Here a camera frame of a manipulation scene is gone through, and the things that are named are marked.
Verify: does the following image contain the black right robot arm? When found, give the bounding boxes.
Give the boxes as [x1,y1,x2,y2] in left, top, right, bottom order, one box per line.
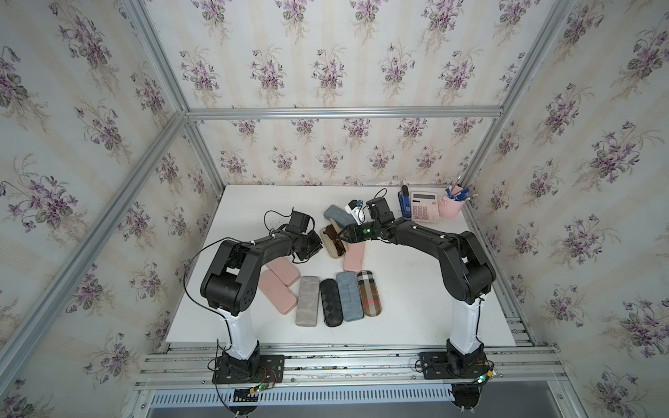
[338,198,497,369]

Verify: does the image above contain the pink calculator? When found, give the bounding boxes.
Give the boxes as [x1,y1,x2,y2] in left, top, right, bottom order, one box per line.
[409,191,440,223]

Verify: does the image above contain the brown tortoise glasses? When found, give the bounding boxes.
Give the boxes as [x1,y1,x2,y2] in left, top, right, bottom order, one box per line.
[325,225,346,257]

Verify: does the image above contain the grey case red sunglasses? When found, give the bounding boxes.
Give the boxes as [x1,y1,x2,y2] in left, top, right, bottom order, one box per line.
[295,276,321,327]

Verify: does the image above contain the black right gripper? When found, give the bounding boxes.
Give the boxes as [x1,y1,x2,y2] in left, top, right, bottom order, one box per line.
[334,221,382,244]

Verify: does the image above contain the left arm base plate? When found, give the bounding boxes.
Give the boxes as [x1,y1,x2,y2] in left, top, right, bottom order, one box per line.
[212,354,285,385]

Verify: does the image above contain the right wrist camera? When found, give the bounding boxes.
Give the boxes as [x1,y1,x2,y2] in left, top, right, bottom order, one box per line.
[345,200,366,225]

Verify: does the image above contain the teal case black glasses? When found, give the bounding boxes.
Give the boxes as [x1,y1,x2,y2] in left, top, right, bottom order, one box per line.
[336,272,364,322]

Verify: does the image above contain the blue black stapler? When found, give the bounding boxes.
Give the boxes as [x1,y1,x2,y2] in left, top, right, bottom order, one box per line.
[397,185,412,219]

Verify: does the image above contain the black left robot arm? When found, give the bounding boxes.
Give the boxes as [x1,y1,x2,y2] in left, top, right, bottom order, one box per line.
[200,230,322,362]

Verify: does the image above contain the pink pen cup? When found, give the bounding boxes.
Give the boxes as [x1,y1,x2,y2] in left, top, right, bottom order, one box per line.
[437,196,466,219]

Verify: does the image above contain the plaid case purple glasses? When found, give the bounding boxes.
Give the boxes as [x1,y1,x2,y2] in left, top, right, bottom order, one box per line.
[357,270,383,317]

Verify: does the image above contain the beige case black glasses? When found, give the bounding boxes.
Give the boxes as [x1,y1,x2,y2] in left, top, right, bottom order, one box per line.
[320,279,344,327]

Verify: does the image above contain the beige case brown glasses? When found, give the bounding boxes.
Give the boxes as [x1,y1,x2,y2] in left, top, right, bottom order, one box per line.
[319,219,347,259]

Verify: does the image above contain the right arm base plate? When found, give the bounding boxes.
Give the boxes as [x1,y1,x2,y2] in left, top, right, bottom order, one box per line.
[414,351,495,385]

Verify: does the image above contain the pink case white sunglasses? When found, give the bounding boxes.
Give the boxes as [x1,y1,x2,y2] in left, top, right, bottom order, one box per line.
[343,242,366,273]

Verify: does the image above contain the grey teal-lined glasses case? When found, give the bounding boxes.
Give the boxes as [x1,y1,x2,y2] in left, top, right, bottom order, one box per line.
[323,205,356,229]

